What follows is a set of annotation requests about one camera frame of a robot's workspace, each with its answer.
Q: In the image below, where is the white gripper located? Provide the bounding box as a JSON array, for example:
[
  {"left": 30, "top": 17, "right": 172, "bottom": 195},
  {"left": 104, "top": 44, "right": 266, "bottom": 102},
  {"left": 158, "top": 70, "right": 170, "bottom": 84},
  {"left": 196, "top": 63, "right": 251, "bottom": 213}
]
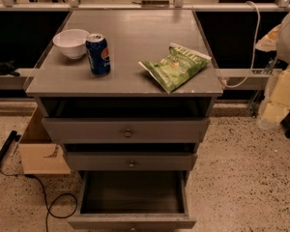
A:
[{"left": 255, "top": 24, "right": 290, "bottom": 130}]

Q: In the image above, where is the grey bottom drawer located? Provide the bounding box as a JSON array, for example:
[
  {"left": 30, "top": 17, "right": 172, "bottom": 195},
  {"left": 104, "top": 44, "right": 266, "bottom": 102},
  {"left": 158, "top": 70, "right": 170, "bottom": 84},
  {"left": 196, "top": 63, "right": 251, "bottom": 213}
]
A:
[{"left": 68, "top": 171, "right": 196, "bottom": 231}]

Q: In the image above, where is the grey drawer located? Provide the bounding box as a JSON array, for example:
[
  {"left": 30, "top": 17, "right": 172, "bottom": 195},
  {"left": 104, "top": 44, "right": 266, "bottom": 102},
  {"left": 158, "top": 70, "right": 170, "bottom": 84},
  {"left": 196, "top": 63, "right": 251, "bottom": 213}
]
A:
[
  {"left": 42, "top": 118, "right": 209, "bottom": 144},
  {"left": 68, "top": 171, "right": 196, "bottom": 231},
  {"left": 65, "top": 152, "right": 197, "bottom": 171}
]

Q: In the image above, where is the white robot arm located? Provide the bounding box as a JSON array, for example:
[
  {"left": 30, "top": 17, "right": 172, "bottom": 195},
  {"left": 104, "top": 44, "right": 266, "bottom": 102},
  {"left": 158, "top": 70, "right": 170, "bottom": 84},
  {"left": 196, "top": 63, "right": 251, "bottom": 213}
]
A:
[{"left": 256, "top": 12, "right": 290, "bottom": 130}]

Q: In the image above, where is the grey wooden drawer cabinet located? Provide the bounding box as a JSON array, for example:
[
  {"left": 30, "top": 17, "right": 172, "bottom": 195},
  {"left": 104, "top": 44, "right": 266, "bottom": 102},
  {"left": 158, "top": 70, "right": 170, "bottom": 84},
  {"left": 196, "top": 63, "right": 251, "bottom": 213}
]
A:
[{"left": 24, "top": 9, "right": 224, "bottom": 179}]

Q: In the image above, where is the grey middle drawer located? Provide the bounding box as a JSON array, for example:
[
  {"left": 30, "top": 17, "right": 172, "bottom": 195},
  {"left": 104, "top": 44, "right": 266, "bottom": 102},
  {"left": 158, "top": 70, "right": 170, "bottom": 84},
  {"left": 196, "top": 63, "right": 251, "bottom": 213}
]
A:
[{"left": 65, "top": 152, "right": 197, "bottom": 171}]

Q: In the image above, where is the grey top drawer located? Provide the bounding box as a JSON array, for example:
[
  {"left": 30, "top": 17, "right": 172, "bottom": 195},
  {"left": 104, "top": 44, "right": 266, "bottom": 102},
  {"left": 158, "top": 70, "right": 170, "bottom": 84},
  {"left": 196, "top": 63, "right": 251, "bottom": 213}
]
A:
[{"left": 42, "top": 118, "right": 209, "bottom": 144}]

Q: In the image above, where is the green chip bag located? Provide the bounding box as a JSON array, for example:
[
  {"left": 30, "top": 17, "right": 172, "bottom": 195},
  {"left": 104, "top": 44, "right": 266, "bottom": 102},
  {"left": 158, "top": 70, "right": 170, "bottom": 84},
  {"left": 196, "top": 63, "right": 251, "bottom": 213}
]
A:
[{"left": 139, "top": 43, "right": 212, "bottom": 94}]

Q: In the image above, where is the blue pepsi soda can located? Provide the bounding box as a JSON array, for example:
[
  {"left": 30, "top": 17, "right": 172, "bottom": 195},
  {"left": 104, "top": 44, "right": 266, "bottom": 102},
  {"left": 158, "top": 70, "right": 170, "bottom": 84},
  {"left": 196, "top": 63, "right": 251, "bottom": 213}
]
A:
[{"left": 85, "top": 33, "right": 110, "bottom": 76}]

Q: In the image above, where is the white ceramic bowl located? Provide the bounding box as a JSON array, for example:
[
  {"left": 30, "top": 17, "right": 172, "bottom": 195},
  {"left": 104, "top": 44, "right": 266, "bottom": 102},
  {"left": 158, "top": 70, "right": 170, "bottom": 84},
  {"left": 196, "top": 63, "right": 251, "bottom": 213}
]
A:
[{"left": 52, "top": 29, "right": 89, "bottom": 59}]

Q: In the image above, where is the cardboard box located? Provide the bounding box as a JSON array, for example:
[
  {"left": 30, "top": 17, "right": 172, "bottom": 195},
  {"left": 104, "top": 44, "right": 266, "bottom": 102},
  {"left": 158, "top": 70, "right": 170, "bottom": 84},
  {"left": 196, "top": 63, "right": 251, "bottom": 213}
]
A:
[{"left": 17, "top": 108, "right": 71, "bottom": 175}]

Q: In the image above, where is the black bar on floor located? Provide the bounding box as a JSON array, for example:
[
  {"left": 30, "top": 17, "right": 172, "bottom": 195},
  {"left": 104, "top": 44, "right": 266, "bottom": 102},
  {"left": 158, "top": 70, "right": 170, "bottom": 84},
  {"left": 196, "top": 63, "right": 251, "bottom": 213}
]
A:
[{"left": 0, "top": 130, "right": 20, "bottom": 163}]

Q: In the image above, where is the white hanging cable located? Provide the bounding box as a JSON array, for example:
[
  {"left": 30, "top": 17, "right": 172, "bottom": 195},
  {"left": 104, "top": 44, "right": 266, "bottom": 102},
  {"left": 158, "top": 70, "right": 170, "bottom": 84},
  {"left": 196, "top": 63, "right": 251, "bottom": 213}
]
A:
[{"left": 220, "top": 0, "right": 262, "bottom": 89}]

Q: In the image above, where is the black floor cable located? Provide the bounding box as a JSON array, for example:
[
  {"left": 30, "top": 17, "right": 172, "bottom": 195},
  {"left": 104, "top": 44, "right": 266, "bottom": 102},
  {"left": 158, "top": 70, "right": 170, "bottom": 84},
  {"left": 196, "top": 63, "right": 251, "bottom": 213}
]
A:
[{"left": 0, "top": 167, "right": 79, "bottom": 232}]

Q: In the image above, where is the black object on rail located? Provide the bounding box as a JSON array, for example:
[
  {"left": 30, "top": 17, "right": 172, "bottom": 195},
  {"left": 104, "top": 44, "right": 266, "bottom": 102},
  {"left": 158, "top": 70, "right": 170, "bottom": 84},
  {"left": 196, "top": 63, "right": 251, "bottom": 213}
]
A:
[{"left": 0, "top": 62, "right": 20, "bottom": 76}]

